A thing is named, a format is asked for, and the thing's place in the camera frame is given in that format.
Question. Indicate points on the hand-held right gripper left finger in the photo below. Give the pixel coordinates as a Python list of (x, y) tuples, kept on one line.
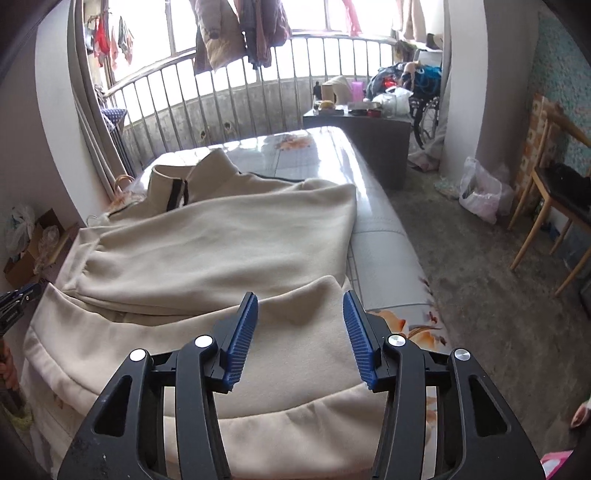
[(240, 341)]

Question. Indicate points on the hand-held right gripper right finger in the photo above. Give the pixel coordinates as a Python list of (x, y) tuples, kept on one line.
[(359, 341)]

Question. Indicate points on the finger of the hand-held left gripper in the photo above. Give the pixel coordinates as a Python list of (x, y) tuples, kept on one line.
[(21, 300)]

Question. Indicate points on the cream jacket with black stripes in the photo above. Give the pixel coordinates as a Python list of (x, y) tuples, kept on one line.
[(207, 249)]

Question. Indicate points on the pile of colourful clothes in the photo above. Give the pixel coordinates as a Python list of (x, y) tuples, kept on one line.
[(406, 76)]

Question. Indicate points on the hanging red clothes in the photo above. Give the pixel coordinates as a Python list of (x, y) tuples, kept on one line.
[(104, 41)]

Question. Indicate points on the person's left hand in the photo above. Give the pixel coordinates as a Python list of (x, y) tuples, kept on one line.
[(8, 367)]

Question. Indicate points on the cardboard box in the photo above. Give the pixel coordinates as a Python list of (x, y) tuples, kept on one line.
[(32, 258)]

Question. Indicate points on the crumpled white plastic bag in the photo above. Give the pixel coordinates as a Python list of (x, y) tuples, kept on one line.
[(18, 228)]

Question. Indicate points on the floral glossy table cover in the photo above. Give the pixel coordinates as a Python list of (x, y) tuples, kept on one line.
[(383, 258)]

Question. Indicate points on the wicker basket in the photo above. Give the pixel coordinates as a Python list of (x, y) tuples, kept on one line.
[(122, 184)]

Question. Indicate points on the grey curtain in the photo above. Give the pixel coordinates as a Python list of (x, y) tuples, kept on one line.
[(92, 124)]

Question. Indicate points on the large white plastic bag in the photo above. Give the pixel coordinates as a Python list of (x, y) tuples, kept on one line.
[(482, 194)]

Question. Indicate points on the dark low cabinet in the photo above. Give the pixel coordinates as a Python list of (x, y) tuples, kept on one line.
[(369, 143)]

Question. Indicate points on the blue checked cloth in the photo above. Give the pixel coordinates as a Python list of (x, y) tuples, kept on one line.
[(113, 119)]

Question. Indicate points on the wooden chair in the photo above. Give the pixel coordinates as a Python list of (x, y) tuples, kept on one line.
[(540, 203)]

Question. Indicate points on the wheelchair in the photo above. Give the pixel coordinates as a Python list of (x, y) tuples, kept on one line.
[(427, 122)]

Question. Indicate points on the red and black tray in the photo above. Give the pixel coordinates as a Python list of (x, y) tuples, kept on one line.
[(364, 109)]

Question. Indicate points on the person's shoe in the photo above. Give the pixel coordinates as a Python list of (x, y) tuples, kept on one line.
[(581, 413)]

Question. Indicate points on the pink object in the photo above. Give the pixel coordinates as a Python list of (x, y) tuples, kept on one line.
[(556, 466)]

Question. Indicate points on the yellow fruit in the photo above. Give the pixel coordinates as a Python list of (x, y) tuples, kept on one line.
[(327, 105)]

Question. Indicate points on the glass jar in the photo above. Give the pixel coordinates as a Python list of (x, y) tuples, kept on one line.
[(388, 104)]

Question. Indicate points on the white plastic bag on cabinet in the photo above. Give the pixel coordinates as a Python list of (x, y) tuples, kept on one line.
[(399, 101)]

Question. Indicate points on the metal balcony railing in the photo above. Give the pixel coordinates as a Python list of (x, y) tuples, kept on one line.
[(258, 92)]

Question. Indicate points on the pink cup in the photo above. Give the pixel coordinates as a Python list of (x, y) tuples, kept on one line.
[(358, 91)]

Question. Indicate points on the black bottle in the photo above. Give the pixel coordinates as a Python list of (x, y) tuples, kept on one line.
[(317, 91)]

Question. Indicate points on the black bag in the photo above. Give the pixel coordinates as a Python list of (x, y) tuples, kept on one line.
[(570, 182)]

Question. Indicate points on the hanging dark purple jacket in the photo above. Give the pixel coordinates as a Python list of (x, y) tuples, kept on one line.
[(263, 32)]

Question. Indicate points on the hanging pink cloth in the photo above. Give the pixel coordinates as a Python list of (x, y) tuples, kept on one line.
[(352, 16)]

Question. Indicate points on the hanging beige cloth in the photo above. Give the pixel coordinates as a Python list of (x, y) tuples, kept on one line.
[(413, 18)]

